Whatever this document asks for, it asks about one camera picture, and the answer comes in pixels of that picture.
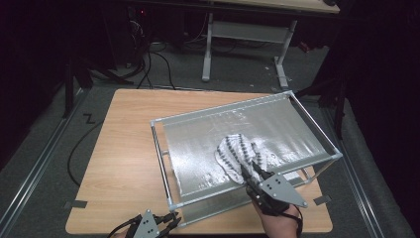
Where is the white-legged desk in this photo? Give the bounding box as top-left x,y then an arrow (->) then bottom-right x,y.
130,0 -> 341,90

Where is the dark equipment with red light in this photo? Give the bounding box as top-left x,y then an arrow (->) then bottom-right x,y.
127,4 -> 150,67

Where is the black metal stand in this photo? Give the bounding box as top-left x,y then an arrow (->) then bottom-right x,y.
288,77 -> 348,140
62,56 -> 133,120

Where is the person's right hand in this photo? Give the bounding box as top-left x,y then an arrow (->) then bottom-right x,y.
252,202 -> 303,238

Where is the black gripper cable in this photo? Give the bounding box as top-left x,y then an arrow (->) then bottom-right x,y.
107,216 -> 140,238
280,204 -> 304,237

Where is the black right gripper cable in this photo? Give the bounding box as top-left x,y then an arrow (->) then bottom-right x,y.
280,204 -> 304,237

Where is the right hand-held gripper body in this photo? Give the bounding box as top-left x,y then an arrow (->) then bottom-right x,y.
246,173 -> 309,217

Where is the white grey patterned cloth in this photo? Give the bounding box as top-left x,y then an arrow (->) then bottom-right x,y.
214,133 -> 270,185

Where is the metal floor rail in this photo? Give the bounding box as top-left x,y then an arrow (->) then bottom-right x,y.
321,107 -> 385,238
0,88 -> 90,232

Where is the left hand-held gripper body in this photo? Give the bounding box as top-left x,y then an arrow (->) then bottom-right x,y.
127,208 -> 160,238

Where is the black floor cable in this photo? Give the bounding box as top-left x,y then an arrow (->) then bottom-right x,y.
67,120 -> 103,186
137,41 -> 176,91

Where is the silver two-tier shelf rack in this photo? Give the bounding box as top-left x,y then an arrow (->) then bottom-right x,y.
150,90 -> 344,229

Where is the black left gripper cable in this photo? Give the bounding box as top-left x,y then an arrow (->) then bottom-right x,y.
107,216 -> 140,238

